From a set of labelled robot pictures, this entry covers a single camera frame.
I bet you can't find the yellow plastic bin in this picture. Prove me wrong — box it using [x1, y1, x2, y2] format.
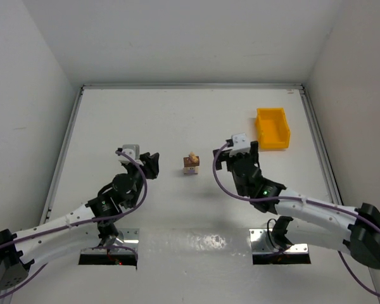
[255, 108, 291, 150]

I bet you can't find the wooden helicopter toy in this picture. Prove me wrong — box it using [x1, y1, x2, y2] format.
[188, 152, 198, 163]

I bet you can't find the brown wood block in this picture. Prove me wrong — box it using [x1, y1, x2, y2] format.
[183, 156, 200, 168]

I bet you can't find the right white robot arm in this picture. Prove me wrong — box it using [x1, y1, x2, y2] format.
[212, 139, 380, 270]

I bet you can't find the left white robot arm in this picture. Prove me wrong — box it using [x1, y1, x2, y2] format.
[0, 146, 160, 291]

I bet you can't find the white front cover board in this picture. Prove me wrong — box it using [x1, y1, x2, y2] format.
[11, 229, 377, 303]

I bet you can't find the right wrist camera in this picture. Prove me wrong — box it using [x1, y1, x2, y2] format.
[229, 133, 251, 156]

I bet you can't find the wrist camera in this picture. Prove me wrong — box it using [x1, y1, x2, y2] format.
[115, 144, 143, 165]
[229, 133, 251, 156]

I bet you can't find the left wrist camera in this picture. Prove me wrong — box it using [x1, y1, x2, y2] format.
[115, 144, 143, 165]

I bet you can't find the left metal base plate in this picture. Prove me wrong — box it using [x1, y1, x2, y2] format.
[101, 229, 139, 254]

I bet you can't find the metal base plate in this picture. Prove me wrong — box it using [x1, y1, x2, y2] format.
[249, 228, 309, 255]
[101, 229, 139, 254]

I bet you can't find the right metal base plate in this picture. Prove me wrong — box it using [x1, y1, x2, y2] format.
[249, 228, 309, 255]

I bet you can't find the aluminium table frame rail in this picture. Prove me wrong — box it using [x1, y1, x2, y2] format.
[41, 84, 341, 232]

